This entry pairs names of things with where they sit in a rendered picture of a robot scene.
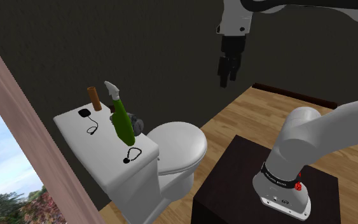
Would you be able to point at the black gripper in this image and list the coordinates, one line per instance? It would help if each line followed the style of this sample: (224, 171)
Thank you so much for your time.
(233, 46)

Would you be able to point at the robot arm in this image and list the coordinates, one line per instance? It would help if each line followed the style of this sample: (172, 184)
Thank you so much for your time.
(302, 136)

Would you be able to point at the white toilet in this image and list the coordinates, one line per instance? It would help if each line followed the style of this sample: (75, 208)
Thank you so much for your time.
(175, 149)

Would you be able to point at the grey round alarm clock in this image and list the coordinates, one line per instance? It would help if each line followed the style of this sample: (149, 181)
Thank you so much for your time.
(136, 124)

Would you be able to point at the dark robot stand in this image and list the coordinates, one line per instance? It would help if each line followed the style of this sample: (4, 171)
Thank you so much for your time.
(228, 186)

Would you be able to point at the green spray bottle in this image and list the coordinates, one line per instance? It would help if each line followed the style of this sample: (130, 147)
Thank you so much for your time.
(122, 122)

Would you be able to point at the brown cardboard tube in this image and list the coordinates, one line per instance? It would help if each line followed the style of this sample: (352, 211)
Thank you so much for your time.
(94, 98)

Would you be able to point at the window with pink frame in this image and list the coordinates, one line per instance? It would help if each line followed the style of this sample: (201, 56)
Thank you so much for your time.
(8, 149)

